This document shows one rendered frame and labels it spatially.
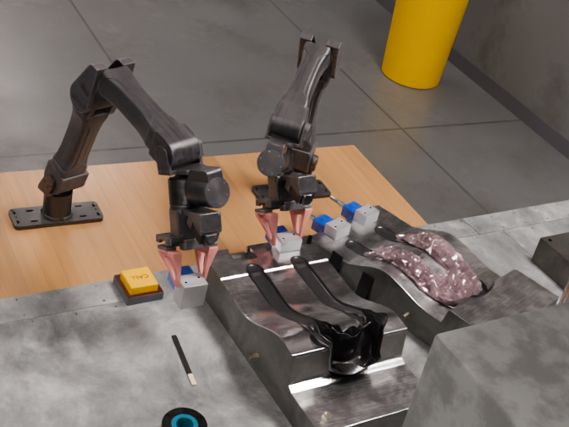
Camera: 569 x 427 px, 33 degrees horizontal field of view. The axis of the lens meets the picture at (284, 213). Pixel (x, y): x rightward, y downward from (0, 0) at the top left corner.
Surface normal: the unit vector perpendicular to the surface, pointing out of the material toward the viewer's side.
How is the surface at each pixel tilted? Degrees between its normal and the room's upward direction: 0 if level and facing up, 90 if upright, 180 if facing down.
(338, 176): 0
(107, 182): 0
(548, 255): 90
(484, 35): 90
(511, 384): 0
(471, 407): 90
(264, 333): 90
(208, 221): 62
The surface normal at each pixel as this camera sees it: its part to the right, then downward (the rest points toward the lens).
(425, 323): -0.68, 0.29
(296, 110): 0.06, -0.52
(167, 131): 0.33, -0.70
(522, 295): 0.19, -0.82
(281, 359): -0.86, 0.13
